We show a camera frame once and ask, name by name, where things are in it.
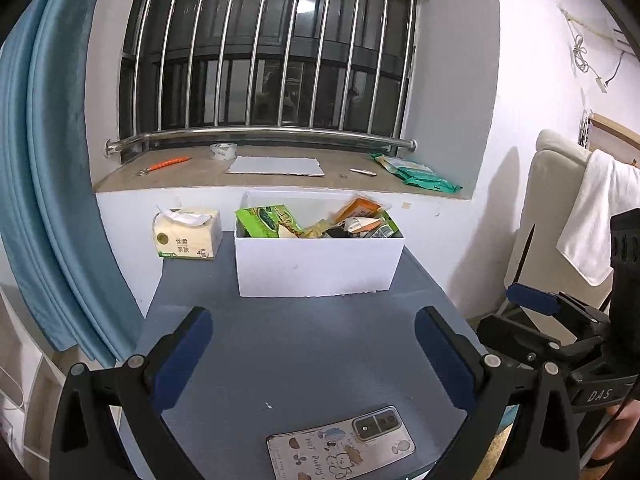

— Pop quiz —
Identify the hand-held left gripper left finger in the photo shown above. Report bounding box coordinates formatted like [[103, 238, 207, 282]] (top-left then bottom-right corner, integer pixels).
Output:
[[50, 306, 214, 480]]

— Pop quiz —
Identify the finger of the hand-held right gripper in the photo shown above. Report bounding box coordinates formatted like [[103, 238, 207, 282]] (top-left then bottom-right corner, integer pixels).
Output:
[[474, 314, 602, 382], [506, 282, 610, 337]]

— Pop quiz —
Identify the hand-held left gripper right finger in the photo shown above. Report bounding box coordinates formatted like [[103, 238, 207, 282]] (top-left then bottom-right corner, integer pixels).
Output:
[[414, 305, 582, 480]]

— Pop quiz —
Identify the white cardboard box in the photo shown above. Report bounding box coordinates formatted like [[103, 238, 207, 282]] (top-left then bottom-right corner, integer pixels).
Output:
[[233, 190, 406, 299]]

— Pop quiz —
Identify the white towel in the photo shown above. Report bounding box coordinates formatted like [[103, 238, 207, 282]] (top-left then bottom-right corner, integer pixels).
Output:
[[556, 148, 640, 287]]

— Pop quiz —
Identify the white chair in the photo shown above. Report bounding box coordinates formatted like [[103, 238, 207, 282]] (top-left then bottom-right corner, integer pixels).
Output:
[[502, 129, 617, 313]]

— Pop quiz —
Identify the yellow tissue pack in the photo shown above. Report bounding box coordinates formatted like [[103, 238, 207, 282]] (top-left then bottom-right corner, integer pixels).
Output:
[[152, 204, 224, 262]]

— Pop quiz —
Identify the green and white snack packet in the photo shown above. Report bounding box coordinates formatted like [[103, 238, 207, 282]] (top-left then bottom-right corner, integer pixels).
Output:
[[374, 214, 402, 239]]

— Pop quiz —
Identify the smartphone with cartoon case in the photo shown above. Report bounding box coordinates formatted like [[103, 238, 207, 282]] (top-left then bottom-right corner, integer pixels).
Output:
[[265, 405, 417, 480]]

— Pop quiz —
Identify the white shelf unit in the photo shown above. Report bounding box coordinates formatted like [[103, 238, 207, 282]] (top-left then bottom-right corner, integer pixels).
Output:
[[0, 295, 68, 466]]

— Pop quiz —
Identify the green wet wipes packet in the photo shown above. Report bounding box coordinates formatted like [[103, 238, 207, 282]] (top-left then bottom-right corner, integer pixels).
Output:
[[369, 151, 464, 196]]

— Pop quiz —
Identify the orange snack packet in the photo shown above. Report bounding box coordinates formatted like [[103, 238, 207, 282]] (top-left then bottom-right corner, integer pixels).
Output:
[[333, 196, 393, 226]]

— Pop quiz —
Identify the orange beaded tool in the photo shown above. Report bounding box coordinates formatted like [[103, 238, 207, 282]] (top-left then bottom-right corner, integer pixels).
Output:
[[137, 156, 193, 178]]

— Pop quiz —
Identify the grey cardboard sheet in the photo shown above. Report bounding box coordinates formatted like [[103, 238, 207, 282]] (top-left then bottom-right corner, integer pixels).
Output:
[[225, 155, 326, 178]]

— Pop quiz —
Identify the blue curtain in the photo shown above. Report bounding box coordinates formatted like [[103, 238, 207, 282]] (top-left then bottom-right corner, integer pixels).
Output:
[[0, 0, 147, 367]]

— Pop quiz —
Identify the steel window grille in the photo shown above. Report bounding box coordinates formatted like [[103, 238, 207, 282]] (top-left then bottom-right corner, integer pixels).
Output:
[[104, 0, 437, 157]]

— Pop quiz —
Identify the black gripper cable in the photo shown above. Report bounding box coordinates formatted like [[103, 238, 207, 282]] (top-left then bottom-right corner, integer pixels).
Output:
[[579, 379, 640, 463]]

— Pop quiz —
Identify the wooden frame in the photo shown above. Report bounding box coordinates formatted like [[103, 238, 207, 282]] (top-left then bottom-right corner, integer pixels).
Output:
[[581, 111, 640, 152]]

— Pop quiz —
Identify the white wall cable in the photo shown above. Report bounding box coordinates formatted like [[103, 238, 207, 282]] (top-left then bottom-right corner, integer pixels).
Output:
[[559, 4, 632, 93]]

